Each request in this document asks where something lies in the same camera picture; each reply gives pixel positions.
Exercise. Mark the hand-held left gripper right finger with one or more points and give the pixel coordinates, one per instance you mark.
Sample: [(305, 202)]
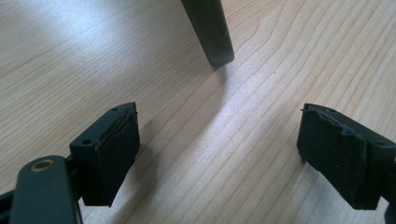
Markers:
[(339, 161)]

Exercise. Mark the dark bar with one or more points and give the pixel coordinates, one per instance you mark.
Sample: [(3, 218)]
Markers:
[(208, 31)]

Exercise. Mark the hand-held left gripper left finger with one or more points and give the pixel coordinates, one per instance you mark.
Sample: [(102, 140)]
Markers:
[(109, 155)]

